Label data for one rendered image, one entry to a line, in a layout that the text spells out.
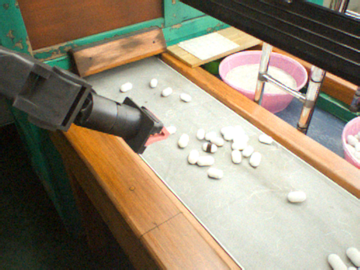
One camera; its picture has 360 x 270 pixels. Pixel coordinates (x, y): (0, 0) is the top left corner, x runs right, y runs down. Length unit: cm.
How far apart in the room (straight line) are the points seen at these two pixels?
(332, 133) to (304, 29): 53
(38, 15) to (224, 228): 70
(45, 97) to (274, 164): 52
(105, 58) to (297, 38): 62
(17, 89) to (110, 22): 62
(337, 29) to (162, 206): 42
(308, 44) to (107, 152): 47
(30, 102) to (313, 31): 42
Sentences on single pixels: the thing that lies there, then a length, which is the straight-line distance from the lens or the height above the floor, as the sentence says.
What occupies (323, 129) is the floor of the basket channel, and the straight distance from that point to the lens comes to 107.
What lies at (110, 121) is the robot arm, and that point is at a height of 96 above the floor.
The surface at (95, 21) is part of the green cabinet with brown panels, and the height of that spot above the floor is 91.
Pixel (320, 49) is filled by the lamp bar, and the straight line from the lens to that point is 56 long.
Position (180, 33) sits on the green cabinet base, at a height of 81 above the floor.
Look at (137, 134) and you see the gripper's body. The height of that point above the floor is 92.
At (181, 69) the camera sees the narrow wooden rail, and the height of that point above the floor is 76.
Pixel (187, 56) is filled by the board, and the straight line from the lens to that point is 114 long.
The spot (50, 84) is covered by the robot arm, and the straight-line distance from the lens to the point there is 50.
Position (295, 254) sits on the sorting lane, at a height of 74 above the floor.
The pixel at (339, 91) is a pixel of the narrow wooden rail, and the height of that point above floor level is 74.
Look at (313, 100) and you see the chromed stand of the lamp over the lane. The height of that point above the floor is 85.
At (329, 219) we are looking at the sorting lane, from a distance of 75.
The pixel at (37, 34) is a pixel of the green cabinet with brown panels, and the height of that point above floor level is 91.
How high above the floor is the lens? 130
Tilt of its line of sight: 40 degrees down
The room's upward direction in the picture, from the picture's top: straight up
